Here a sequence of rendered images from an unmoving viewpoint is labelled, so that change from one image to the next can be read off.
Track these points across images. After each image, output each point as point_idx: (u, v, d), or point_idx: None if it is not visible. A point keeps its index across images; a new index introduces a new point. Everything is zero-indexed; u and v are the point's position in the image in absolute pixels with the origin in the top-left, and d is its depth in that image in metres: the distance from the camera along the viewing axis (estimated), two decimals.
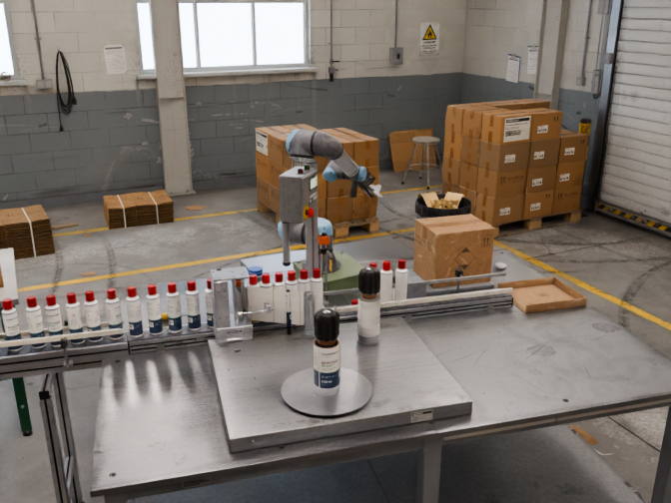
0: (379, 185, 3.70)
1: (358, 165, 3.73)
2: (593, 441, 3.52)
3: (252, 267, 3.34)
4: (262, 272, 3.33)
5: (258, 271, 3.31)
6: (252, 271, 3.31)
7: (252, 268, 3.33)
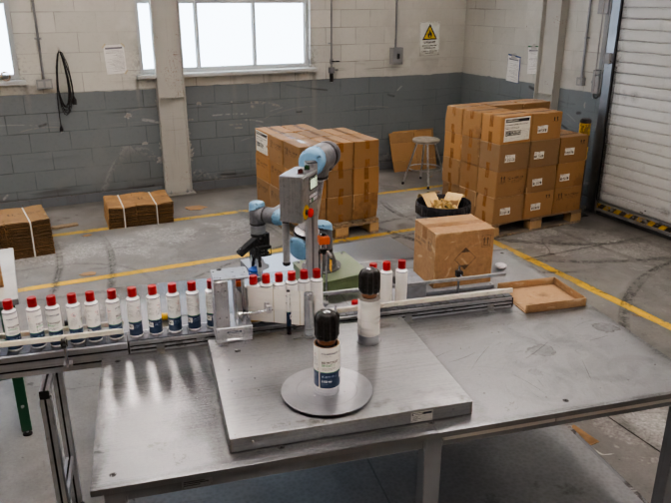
0: (269, 265, 3.32)
1: (267, 231, 3.32)
2: (593, 441, 3.52)
3: (252, 267, 3.34)
4: (262, 272, 3.33)
5: (258, 271, 3.31)
6: (252, 271, 3.31)
7: (252, 268, 3.33)
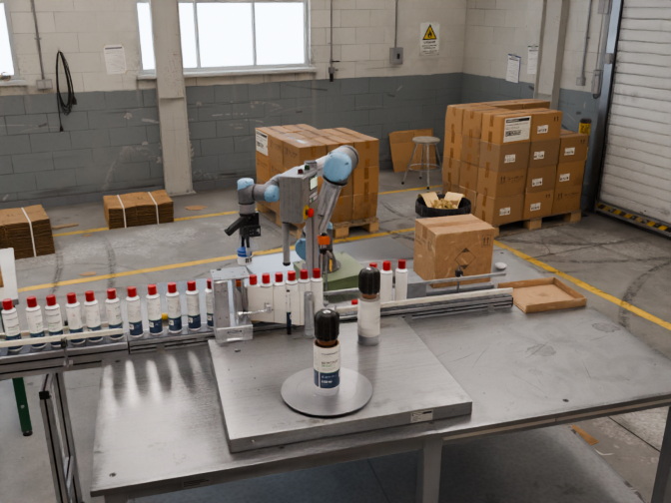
0: (257, 246, 3.22)
1: (257, 211, 3.22)
2: (593, 441, 3.52)
3: (241, 248, 3.25)
4: (250, 253, 3.23)
5: (246, 251, 3.21)
6: (240, 251, 3.22)
7: (241, 249, 3.24)
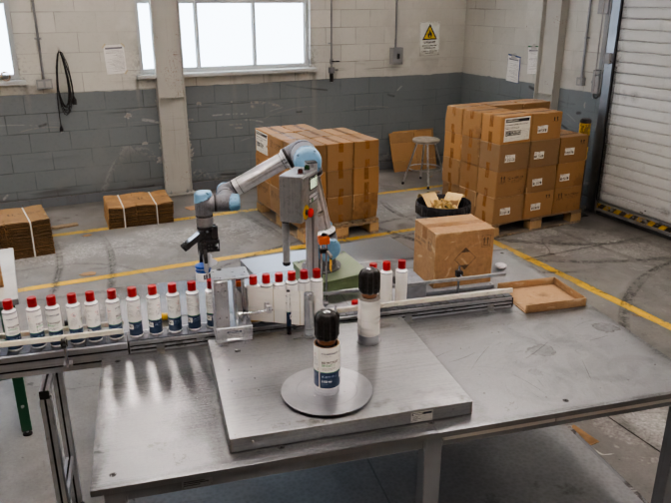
0: (216, 261, 3.03)
1: (216, 224, 3.02)
2: (593, 441, 3.52)
3: (200, 263, 3.06)
4: (209, 269, 3.04)
5: (204, 268, 3.02)
6: (198, 267, 3.02)
7: (199, 264, 3.05)
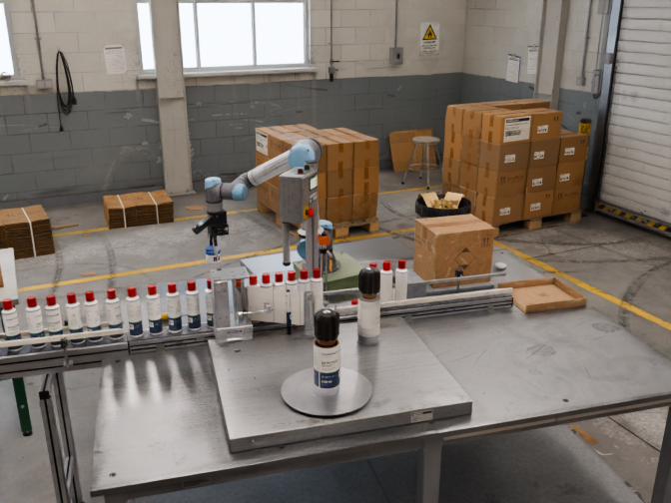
0: (225, 245, 3.24)
1: (225, 210, 3.23)
2: (593, 441, 3.52)
3: (209, 247, 3.27)
4: (218, 251, 3.25)
5: (214, 251, 3.23)
6: (208, 250, 3.23)
7: (209, 247, 3.26)
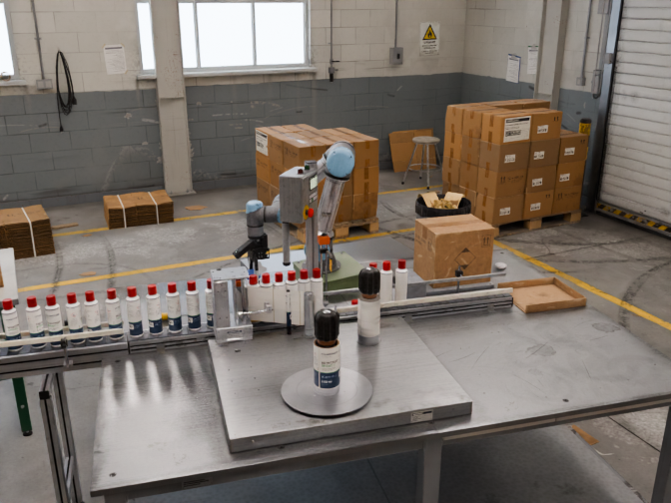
0: (266, 268, 3.18)
1: (265, 233, 3.18)
2: (593, 441, 3.52)
3: (250, 270, 3.21)
4: (259, 276, 3.19)
5: (255, 274, 3.17)
6: (249, 274, 3.17)
7: (249, 271, 3.20)
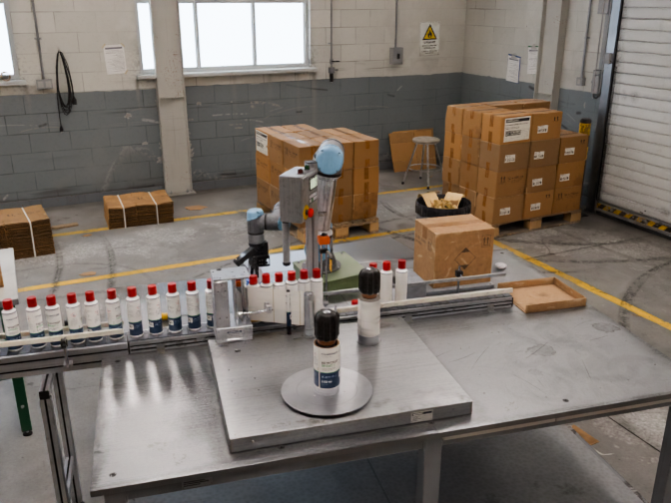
0: None
1: (266, 241, 3.19)
2: (593, 441, 3.52)
3: None
4: (259, 283, 3.20)
5: None
6: (249, 281, 3.19)
7: None
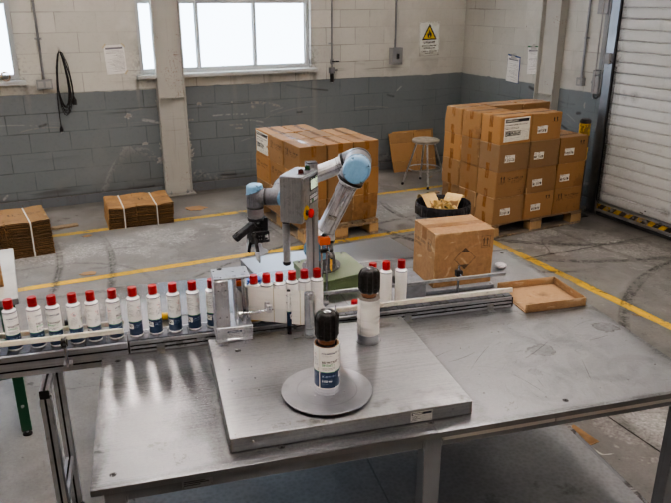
0: (267, 251, 3.13)
1: (265, 216, 3.15)
2: (593, 441, 3.52)
3: None
4: (260, 283, 3.20)
5: None
6: (249, 281, 3.19)
7: None
